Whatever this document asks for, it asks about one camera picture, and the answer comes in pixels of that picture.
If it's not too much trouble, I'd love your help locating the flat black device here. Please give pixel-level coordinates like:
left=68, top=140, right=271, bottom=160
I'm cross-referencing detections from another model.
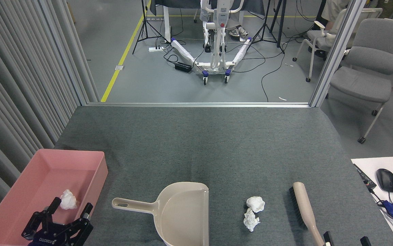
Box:
left=353, top=164, right=377, bottom=190

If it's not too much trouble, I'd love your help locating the thin black desk cable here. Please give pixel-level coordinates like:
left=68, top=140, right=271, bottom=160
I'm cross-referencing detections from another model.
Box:
left=369, top=188, right=393, bottom=237

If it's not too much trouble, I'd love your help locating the grey pleated curtain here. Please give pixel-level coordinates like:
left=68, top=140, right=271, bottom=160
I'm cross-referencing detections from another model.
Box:
left=0, top=0, right=100, bottom=233

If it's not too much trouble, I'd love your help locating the silver post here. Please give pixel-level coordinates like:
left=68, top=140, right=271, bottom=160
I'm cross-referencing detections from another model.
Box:
left=309, top=0, right=368, bottom=108

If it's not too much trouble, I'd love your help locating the beige plastic dustpan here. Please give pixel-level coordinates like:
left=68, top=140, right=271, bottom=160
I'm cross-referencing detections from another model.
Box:
left=112, top=182, right=210, bottom=246

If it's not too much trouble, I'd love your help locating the black tripod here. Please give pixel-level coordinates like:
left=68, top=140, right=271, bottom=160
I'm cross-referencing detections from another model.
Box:
left=132, top=0, right=168, bottom=55
left=251, top=0, right=286, bottom=54

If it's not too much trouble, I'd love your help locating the person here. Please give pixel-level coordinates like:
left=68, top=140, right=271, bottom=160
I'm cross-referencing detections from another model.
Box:
left=320, top=0, right=351, bottom=31

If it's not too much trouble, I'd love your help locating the white stand on wheels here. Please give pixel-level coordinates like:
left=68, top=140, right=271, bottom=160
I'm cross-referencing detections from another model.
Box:
left=170, top=0, right=253, bottom=85

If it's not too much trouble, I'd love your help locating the white paper ball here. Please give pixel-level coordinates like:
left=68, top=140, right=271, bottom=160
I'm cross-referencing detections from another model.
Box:
left=244, top=208, right=261, bottom=232
left=246, top=196, right=265, bottom=213
left=60, top=189, right=79, bottom=210

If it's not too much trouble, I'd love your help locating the black power adapter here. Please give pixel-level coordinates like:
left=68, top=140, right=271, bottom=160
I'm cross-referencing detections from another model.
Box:
left=175, top=62, right=193, bottom=73

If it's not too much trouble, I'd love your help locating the long black floor cable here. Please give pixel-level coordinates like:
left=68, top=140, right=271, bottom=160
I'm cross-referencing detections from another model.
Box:
left=261, top=41, right=287, bottom=102

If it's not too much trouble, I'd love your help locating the beige brush with black bristles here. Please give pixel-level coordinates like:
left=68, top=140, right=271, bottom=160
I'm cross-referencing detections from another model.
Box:
left=288, top=182, right=326, bottom=246

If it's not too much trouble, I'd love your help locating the large grey chair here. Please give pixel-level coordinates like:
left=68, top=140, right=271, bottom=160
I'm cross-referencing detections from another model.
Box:
left=326, top=18, right=393, bottom=144

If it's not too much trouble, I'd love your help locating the grey chair with white armrests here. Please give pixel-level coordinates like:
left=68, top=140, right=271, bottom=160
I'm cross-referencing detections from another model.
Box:
left=292, top=8, right=383, bottom=83

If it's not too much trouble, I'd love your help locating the pink plastic bin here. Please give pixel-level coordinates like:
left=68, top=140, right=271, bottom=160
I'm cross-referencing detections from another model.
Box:
left=0, top=149, right=108, bottom=246

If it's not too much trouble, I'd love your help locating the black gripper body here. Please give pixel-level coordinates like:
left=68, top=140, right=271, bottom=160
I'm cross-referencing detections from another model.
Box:
left=28, top=221, right=81, bottom=246

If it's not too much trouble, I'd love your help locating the black computer mouse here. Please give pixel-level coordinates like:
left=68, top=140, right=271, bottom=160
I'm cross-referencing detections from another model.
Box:
left=376, top=168, right=393, bottom=193

